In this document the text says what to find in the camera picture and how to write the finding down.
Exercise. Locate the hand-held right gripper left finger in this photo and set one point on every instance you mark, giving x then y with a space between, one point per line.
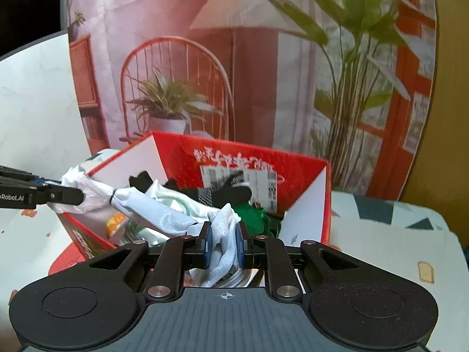
207 244

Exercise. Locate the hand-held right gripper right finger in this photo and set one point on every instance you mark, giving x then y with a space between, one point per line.
240 244

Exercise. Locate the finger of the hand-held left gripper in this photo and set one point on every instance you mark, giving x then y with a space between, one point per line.
62 195

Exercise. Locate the white mesh cloth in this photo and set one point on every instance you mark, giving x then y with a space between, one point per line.
223 234

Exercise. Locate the black patterned sock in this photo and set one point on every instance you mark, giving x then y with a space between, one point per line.
227 192

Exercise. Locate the pale green garment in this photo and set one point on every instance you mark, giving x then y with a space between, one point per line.
172 200

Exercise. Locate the white cloth garment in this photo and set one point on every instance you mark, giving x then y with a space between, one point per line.
154 209

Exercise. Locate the white green patterned cloth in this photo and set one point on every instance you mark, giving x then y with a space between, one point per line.
139 234

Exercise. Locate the plain black sock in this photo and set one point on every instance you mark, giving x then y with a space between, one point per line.
141 181

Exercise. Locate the red cardboard box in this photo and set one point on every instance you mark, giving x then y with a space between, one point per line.
183 154

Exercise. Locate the white marble board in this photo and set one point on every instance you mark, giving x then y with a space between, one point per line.
33 99

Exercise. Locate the printed patterned tablecloth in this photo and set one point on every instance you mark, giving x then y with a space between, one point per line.
384 249

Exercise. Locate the printed room scene backdrop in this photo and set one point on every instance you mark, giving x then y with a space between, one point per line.
256 80

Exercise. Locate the grey window frame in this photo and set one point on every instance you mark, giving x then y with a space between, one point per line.
64 0

